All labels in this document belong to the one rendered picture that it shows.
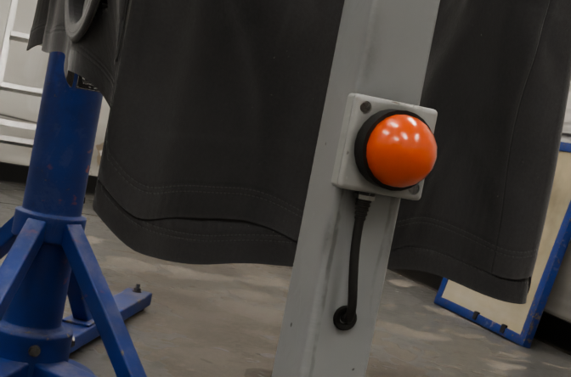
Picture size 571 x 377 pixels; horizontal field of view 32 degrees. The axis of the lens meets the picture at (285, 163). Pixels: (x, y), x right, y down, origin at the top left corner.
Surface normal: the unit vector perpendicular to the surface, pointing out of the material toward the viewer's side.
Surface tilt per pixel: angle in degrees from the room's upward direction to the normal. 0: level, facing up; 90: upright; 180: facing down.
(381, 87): 90
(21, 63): 90
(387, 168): 118
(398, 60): 90
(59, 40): 91
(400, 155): 100
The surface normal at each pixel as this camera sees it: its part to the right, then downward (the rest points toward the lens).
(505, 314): -0.85, -0.37
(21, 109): 0.37, 0.12
